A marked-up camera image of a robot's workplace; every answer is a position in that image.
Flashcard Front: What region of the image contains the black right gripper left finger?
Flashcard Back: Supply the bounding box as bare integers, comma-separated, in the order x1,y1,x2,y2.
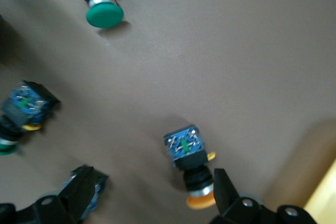
0,165,96,224

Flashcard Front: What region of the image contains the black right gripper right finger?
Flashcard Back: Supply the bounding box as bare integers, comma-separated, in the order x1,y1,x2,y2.
213,167,318,224

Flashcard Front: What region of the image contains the yellow push button switch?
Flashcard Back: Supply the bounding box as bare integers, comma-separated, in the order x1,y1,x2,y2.
163,124,217,210
68,165,110,222

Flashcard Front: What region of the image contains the yellow plastic tray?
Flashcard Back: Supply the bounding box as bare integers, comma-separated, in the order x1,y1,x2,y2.
301,165,336,224

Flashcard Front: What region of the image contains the green push button switch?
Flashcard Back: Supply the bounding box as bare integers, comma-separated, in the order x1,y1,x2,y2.
73,0,125,29
0,80,62,156

